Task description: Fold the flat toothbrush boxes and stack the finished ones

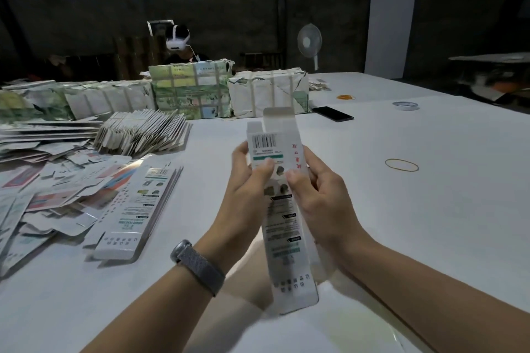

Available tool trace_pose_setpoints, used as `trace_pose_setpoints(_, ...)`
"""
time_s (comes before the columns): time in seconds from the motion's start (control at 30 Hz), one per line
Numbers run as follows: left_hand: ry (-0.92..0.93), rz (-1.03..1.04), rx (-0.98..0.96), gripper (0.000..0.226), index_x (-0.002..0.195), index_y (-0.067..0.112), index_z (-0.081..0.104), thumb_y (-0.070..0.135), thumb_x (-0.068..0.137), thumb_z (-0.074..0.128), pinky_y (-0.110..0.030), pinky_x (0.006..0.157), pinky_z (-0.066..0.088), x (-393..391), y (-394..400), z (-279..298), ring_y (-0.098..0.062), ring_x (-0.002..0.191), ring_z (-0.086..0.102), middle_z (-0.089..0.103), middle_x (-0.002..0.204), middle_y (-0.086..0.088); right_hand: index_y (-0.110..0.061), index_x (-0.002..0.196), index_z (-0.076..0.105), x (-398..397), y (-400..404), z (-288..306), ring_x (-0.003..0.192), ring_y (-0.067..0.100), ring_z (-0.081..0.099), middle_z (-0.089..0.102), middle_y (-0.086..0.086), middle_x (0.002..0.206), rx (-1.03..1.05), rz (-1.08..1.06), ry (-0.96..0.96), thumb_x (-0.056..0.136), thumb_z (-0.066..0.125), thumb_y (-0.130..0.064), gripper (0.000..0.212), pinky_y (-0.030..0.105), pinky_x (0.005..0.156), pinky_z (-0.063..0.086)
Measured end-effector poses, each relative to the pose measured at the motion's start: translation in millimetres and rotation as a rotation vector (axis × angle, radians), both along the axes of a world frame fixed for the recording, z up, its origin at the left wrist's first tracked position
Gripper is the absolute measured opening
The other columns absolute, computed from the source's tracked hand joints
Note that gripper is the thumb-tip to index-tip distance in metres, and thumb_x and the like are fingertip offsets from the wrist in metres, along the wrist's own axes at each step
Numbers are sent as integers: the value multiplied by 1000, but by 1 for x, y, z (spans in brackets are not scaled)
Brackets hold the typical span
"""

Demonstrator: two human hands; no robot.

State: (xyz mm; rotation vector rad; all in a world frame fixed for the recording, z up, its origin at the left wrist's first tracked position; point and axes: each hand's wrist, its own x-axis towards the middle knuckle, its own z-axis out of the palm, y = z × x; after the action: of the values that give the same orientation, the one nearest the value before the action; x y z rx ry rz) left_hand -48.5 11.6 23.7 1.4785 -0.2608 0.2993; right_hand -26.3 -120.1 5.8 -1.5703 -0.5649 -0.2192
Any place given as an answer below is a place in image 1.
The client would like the person's left forearm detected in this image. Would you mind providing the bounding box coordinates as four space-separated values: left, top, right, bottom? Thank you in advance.
83 261 212 353

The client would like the fanned stack of white cartons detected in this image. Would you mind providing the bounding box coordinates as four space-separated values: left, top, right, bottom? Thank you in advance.
93 110 192 157

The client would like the toothbrush carton box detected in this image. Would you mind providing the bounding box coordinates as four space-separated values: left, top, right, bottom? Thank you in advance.
246 106 321 315

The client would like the person's right hand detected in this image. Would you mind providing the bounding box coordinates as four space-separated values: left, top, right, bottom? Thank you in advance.
285 145 374 260

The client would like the white head-mounted camera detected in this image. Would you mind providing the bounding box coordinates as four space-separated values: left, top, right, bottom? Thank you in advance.
147 20 192 52

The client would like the white strapped wrapped bundle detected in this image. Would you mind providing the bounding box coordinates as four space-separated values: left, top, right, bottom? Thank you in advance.
227 68 311 118

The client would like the white board panel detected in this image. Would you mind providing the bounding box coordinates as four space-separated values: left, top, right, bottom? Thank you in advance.
364 0 417 81

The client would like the white standing fan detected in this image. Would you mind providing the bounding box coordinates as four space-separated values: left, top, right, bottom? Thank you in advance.
297 23 324 72

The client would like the grey band wristwatch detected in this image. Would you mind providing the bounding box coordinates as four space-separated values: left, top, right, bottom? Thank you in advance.
169 238 226 297

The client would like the person's left hand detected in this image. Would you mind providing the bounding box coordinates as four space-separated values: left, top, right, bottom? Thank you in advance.
194 141 277 274

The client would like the row of white wrapped bundles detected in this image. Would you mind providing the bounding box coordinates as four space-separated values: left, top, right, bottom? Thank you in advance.
0 79 156 122

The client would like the stack of brown cartons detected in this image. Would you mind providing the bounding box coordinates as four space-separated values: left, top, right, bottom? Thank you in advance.
112 36 162 81

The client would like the dark wooden chair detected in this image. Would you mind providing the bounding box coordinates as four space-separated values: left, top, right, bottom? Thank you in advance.
240 52 283 72

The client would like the pile of cartons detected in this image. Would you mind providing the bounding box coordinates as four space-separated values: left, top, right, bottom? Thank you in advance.
0 113 185 279

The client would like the person's right forearm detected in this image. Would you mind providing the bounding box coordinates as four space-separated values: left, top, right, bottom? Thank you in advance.
340 233 530 353

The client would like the cluttered side table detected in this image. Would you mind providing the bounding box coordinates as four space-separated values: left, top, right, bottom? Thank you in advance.
449 52 530 110

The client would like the thin tan rubber band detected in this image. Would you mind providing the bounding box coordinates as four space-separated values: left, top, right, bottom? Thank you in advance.
385 157 420 173

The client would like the black smartphone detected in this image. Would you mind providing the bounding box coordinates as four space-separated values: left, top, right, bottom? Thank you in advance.
312 106 354 123

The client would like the green printed wrapped bundle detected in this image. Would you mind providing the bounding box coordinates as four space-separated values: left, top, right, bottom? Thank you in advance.
148 61 235 120

